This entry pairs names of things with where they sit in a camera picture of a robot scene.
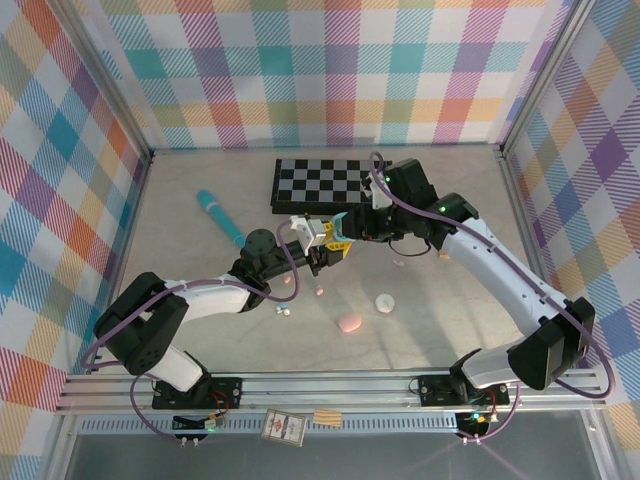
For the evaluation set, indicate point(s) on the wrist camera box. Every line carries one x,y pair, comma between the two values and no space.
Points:
312,232
377,192

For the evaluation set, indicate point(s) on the aluminium side rail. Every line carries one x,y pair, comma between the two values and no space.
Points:
527,225
131,220

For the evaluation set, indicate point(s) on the small controller board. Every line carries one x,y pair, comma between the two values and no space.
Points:
475,422
197,424

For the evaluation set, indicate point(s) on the aluminium frame post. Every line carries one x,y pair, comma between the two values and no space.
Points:
112,85
542,80

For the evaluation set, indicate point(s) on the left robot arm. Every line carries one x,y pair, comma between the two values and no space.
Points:
145,330

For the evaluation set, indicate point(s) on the teal plastic tube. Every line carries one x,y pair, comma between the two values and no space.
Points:
217,214

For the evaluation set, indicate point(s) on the teal earbud charging case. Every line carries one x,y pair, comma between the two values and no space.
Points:
341,225

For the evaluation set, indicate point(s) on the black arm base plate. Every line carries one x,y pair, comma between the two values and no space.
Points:
220,392
440,392

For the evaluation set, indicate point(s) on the black and white chessboard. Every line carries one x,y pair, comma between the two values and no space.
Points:
320,185

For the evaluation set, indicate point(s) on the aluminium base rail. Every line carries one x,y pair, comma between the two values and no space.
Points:
325,387

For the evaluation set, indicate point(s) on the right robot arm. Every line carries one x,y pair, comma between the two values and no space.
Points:
495,280

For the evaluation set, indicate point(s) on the playing card box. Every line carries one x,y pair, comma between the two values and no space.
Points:
284,426

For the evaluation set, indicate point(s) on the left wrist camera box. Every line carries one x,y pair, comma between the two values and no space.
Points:
312,232

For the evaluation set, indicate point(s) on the perforated metal strip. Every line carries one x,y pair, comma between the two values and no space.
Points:
150,426

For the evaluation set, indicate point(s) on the small wooden block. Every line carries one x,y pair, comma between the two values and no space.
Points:
326,416

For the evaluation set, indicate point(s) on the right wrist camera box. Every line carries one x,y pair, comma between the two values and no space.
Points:
377,192

